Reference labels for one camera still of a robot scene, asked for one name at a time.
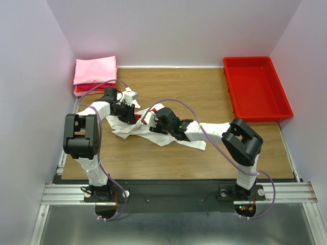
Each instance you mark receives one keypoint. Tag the red plastic bin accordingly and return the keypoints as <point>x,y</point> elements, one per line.
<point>255,90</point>

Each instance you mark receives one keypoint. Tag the pink bottom folded shirt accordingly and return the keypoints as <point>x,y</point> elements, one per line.
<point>79,94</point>

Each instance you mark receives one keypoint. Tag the magenta folded shirt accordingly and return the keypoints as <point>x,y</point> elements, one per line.
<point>89,86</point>

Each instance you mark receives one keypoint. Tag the orange folded shirt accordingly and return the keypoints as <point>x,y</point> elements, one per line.
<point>98,90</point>

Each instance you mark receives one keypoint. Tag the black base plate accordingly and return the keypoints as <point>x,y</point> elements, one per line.
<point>173,196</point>

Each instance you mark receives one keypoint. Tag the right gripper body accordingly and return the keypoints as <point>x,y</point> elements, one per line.
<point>159,127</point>

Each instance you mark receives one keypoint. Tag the light pink folded shirt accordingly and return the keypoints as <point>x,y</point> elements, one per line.
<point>95,70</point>

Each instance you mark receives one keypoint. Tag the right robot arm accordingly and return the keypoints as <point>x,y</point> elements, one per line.
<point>242,142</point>

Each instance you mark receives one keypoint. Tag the white t shirt red print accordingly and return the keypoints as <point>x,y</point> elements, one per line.
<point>124,130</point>

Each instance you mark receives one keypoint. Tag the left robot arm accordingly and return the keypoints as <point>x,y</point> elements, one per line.
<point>82,141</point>

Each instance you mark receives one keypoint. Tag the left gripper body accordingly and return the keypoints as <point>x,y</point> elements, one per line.
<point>124,111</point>

